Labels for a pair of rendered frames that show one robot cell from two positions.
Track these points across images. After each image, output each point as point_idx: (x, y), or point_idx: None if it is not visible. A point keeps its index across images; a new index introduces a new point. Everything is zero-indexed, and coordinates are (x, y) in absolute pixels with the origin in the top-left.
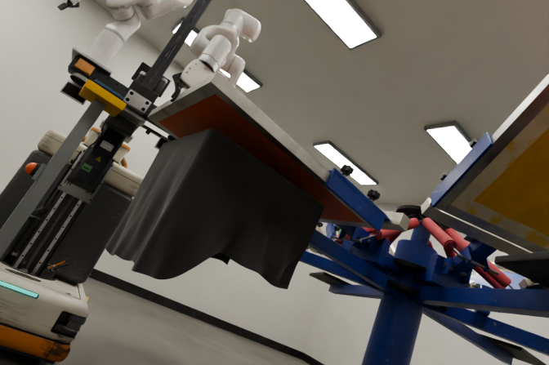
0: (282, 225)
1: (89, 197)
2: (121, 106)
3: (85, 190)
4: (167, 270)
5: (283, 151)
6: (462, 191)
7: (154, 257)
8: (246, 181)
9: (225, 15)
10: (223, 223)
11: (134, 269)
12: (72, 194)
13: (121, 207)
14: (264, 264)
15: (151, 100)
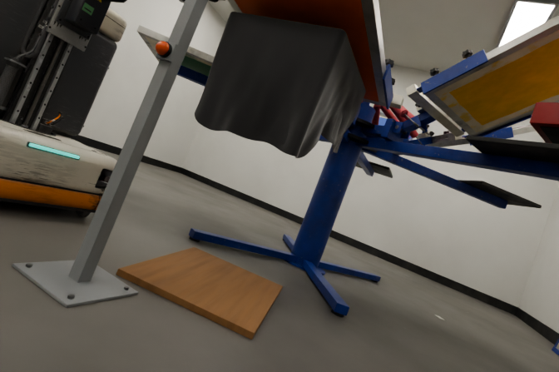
0: (349, 108)
1: (83, 43)
2: None
3: (78, 35)
4: (301, 151)
5: (372, 51)
6: (447, 86)
7: (302, 143)
8: (346, 76)
9: None
10: (329, 111)
11: (293, 154)
12: (65, 39)
13: (107, 54)
14: (336, 138)
15: None
